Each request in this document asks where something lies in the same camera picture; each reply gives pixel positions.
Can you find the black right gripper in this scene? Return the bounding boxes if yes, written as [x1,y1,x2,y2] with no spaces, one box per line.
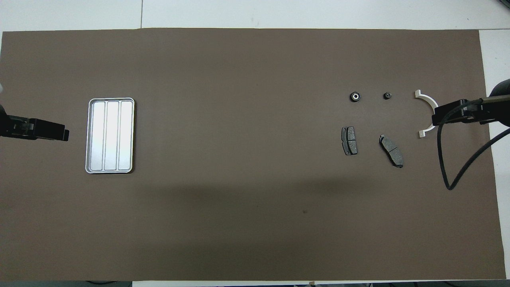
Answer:
[432,100,491,127]

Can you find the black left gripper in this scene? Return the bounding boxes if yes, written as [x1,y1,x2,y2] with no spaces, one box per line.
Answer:
[6,115,70,142]

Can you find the silver metal tray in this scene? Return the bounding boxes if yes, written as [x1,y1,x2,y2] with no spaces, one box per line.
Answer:
[85,97,135,174]

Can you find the long grey brake pad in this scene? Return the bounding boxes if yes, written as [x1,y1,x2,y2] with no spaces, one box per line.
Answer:
[379,134,404,168]

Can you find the short grey brake pad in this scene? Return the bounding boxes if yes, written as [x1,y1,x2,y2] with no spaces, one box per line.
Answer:
[341,126,358,155]

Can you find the brown table mat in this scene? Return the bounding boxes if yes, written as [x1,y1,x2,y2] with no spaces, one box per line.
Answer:
[0,28,507,282]

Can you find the white curved plastic bracket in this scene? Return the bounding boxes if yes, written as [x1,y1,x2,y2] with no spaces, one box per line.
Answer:
[415,90,443,139]

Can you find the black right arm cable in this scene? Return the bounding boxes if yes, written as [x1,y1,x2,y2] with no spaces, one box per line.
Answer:
[437,98,510,191]

